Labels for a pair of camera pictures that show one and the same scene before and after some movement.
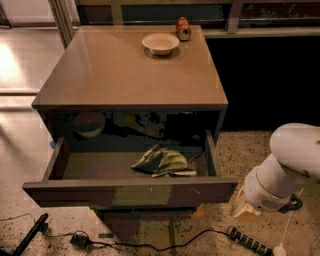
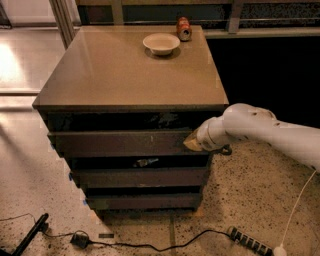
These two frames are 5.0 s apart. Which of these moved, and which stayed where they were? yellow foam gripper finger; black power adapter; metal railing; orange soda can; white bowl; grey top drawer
Moved: yellow foam gripper finger; grey top drawer
Stayed: white bowl; black power adapter; orange soda can; metal railing
